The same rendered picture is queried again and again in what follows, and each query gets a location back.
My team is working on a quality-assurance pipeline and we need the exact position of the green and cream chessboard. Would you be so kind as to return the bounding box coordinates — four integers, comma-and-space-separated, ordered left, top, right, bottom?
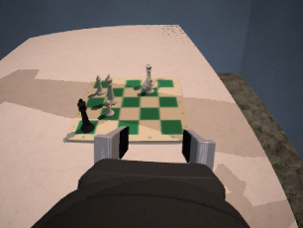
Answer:
65, 77, 190, 144

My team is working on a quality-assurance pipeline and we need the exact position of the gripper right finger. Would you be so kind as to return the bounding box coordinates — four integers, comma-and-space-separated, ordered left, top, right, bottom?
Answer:
182, 129, 216, 171

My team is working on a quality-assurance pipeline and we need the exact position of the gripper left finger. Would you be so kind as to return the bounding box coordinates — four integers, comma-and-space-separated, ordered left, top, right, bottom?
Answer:
94, 126, 129, 165

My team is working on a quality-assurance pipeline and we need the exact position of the white pawn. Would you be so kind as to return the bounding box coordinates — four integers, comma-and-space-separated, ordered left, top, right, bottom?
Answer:
105, 100, 114, 117

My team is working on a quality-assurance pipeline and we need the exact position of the black chess piece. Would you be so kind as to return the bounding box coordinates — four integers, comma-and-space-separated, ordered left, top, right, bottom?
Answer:
77, 98, 94, 133

